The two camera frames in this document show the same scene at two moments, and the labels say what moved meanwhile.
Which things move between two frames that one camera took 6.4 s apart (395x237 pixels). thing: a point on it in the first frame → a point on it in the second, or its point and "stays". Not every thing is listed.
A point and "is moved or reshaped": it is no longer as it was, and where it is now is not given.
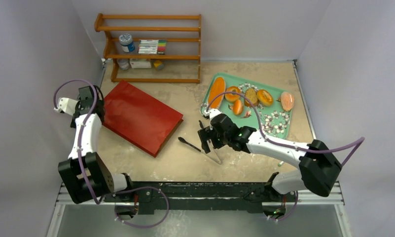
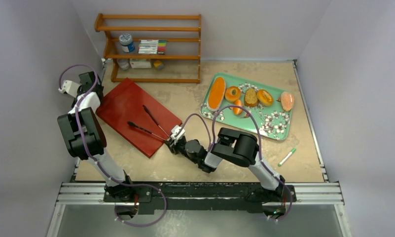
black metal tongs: x=212 y=155 is moved or reshaped
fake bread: x=218 y=87 stays
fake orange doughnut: x=231 y=97 stays
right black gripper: x=207 y=136 → x=172 y=142
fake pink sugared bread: x=287 y=100 stays
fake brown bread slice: x=252 y=95 stays
